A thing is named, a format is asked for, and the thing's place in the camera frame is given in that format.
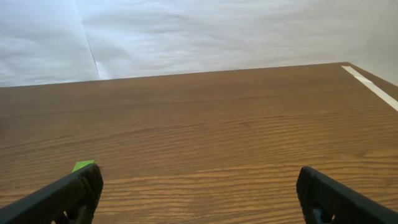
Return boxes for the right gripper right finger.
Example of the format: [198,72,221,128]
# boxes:
[295,166,398,224]

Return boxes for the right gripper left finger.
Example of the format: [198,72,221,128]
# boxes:
[0,164,104,224]

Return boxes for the green cube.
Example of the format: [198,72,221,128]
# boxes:
[72,159,96,174]

